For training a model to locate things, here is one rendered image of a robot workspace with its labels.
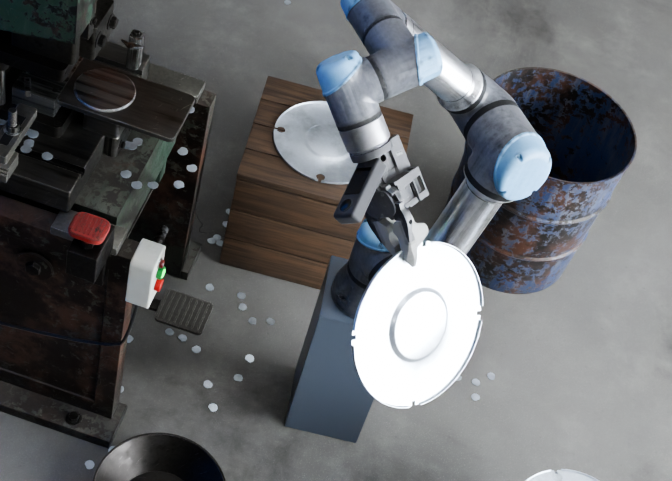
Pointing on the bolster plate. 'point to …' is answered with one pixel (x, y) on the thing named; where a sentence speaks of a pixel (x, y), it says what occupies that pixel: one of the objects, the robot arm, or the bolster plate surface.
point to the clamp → (22, 120)
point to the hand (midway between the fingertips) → (405, 261)
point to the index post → (135, 50)
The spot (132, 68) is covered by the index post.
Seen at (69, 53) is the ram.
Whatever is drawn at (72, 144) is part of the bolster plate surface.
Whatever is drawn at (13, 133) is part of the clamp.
